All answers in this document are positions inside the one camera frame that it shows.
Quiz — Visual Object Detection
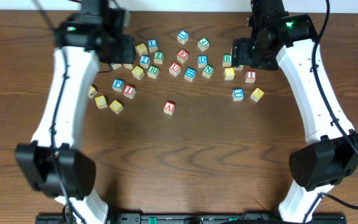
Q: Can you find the red i block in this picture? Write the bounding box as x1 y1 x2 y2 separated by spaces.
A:
246 70 257 83
122 85 136 99

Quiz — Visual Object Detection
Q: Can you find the red A block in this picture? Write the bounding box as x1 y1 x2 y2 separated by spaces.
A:
163 101 176 115

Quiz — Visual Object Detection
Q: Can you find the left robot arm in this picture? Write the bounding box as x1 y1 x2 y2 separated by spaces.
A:
15 0 135 223

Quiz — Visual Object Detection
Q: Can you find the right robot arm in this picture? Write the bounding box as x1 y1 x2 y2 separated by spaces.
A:
231 0 358 223

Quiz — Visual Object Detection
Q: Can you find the green J block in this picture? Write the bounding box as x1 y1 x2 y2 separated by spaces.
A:
234 65 244 70

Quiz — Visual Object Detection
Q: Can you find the green B block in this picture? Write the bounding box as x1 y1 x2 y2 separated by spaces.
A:
223 54 232 67

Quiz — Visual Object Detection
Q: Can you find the green L block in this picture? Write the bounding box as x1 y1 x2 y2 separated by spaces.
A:
111 63 122 70

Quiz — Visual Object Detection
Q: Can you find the yellow S block lower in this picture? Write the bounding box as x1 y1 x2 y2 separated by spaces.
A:
124 63 134 70

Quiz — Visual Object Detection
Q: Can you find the yellow s block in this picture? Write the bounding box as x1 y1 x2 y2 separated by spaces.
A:
124 63 134 70
135 43 149 56

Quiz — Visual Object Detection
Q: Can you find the yellow block centre right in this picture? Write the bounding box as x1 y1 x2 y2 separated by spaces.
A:
224 67 235 80

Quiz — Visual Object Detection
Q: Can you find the yellow S block upper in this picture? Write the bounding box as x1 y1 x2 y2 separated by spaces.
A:
135 43 149 56

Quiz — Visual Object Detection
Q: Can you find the blue 2 block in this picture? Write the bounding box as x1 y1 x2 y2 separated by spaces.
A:
139 55 150 68

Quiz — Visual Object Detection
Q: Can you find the yellow C block centre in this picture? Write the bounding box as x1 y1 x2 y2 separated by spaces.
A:
132 66 144 80

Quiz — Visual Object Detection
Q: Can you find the yellow c block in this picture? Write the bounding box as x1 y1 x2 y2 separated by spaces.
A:
95 95 108 109
132 66 144 80

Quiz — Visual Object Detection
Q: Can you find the blue P block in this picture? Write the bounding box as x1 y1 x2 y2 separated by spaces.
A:
112 79 124 92

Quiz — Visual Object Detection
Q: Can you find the blue L block left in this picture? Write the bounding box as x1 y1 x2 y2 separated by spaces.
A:
147 39 158 52

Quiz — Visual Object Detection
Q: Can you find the blue l block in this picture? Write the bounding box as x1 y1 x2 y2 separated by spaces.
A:
177 30 189 45
147 39 158 52

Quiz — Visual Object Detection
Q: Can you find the green 4 block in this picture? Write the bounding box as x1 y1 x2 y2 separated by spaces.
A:
198 37 210 52

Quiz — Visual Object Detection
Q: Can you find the green N block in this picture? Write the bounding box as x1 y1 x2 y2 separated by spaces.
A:
202 65 214 78

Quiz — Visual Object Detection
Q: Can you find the blue D block centre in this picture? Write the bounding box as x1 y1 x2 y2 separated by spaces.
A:
198 55 208 68

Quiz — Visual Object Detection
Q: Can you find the blue T block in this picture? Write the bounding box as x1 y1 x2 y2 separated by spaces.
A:
232 88 244 101

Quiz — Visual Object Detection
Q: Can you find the yellow block far right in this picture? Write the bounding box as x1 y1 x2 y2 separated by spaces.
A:
250 88 265 102

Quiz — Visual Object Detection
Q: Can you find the green R block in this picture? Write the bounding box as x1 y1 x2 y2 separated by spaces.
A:
147 65 159 79

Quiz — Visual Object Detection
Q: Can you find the green Z block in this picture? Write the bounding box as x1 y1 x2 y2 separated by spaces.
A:
154 51 164 64

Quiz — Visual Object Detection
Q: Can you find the yellow block far left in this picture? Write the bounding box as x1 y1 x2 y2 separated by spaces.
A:
88 85 98 98

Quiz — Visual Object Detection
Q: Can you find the yellow C block bottom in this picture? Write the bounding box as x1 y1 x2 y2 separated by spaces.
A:
95 95 108 109

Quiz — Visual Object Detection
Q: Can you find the yellow O block bottom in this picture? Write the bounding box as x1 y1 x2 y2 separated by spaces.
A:
109 100 124 114

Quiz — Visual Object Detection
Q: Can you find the blue H block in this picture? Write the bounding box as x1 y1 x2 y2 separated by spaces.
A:
184 67 196 82

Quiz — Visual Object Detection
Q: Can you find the red E block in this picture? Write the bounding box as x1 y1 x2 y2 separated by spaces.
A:
177 49 189 63

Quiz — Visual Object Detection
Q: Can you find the blue L block top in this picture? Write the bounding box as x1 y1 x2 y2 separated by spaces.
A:
177 30 189 45

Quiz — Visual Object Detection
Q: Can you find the red U block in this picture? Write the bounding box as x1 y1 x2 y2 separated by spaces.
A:
168 62 181 77

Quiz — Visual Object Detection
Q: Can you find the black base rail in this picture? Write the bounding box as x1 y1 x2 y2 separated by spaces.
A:
35 212 347 224

